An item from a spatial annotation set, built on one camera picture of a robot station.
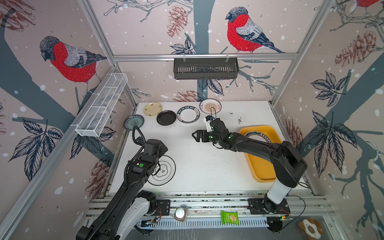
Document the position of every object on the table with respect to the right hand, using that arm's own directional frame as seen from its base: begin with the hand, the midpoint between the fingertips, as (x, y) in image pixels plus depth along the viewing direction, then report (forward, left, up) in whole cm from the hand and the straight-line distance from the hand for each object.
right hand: (197, 135), depth 87 cm
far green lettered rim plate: (+28, +9, -12) cm, 31 cm away
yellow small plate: (+32, +38, -10) cm, 51 cm away
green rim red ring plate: (+9, -40, -11) cm, 43 cm away
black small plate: (+23, +26, -11) cm, 36 cm away
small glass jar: (-39, +6, -4) cm, 40 cm away
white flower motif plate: (-18, +19, -12) cm, 29 cm away
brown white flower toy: (-40, -53, -12) cm, 68 cm away
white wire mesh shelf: (-1, +50, +20) cm, 54 cm away
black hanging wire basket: (+48, -3, +15) cm, 50 cm away
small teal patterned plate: (+20, +47, -11) cm, 52 cm away
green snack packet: (-38, -17, -12) cm, 44 cm away
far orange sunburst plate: (+38, -5, -12) cm, 41 cm away
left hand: (-10, +21, +2) cm, 23 cm away
